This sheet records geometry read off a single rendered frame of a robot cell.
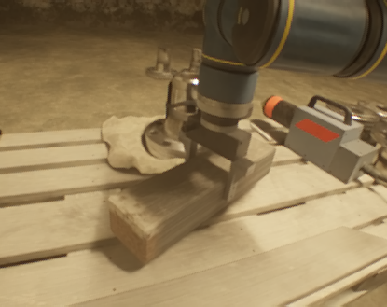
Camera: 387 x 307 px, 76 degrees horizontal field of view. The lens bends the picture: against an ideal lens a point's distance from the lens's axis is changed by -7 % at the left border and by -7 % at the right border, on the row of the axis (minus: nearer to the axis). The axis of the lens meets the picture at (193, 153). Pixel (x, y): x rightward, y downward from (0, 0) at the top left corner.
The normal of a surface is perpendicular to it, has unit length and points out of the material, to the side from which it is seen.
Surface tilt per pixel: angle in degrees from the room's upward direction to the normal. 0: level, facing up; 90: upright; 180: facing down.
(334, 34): 88
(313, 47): 107
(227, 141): 90
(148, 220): 0
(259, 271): 0
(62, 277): 0
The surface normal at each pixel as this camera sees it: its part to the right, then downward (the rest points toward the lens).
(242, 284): 0.13, -0.86
